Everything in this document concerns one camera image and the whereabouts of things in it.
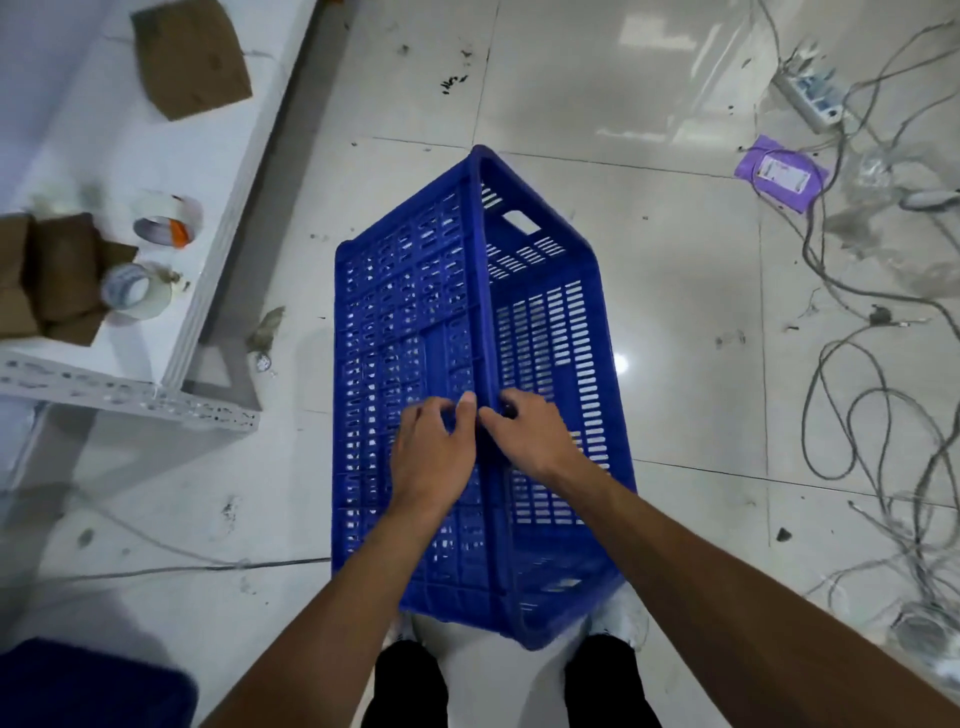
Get torn tape scrap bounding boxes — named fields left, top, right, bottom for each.
left=246, top=305, right=287, bottom=355

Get person's left forearm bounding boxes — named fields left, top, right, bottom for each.
left=199, top=491, right=481, bottom=728

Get folded brown cardboard boxes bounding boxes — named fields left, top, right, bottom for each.
left=0, top=212, right=141, bottom=348

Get person's white shoe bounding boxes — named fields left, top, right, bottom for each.
left=587, top=583, right=651, bottom=655
left=381, top=613, right=423, bottom=655

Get person's black trouser leg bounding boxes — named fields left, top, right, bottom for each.
left=361, top=639, right=450, bottom=728
left=561, top=633, right=663, bottom=728

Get tangle of grey cables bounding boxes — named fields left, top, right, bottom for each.
left=750, top=0, right=960, bottom=669

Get person's right hand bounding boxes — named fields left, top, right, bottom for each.
left=477, top=387, right=595, bottom=494

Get person's right forearm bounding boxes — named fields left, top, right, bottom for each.
left=556, top=463, right=960, bottom=728

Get flat brown cardboard piece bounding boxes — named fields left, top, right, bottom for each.
left=130, top=0, right=254, bottom=123

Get blue plastic slotted crate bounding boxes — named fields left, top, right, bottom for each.
left=330, top=144, right=639, bottom=652

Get person's left hand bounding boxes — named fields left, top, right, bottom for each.
left=389, top=390, right=480, bottom=520

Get white metal shelf table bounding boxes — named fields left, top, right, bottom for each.
left=0, top=0, right=320, bottom=435

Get person's right white shoe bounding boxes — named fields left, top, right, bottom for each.
left=587, top=583, right=651, bottom=655

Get dark blue plastic bin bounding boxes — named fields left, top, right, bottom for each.
left=0, top=636, right=201, bottom=728

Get tape roll with orange core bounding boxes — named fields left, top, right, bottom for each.
left=132, top=190, right=204, bottom=250

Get person's left white shoe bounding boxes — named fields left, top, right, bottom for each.
left=381, top=613, right=423, bottom=655

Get white power strip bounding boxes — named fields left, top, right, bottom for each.
left=771, top=51, right=850, bottom=135

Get person's left black trouser leg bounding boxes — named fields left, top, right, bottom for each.
left=361, top=639, right=450, bottom=728

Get crumpled clear plastic bag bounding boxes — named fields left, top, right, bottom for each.
left=823, top=146, right=960, bottom=301

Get purple mailer packet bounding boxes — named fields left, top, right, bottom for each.
left=733, top=134, right=831, bottom=216

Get thin grey floor cable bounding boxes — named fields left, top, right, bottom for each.
left=0, top=555, right=333, bottom=595

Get person's right black trouser leg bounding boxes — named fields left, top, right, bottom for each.
left=561, top=633, right=663, bottom=728

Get clear packing tape roll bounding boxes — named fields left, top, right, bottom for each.
left=99, top=261, right=174, bottom=322

